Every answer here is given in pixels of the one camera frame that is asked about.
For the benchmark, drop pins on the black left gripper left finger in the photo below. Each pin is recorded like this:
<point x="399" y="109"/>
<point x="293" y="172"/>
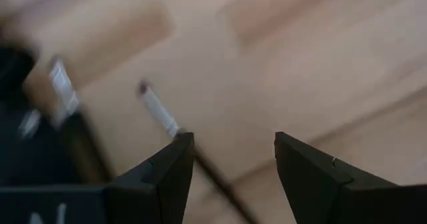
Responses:
<point x="156" y="190"/>

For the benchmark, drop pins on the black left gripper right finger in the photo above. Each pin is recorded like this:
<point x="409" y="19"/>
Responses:
<point x="317" y="190"/>

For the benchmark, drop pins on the thin black makeup brush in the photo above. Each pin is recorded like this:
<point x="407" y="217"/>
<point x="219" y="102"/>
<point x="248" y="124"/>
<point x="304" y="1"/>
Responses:
<point x="156" y="110"/>

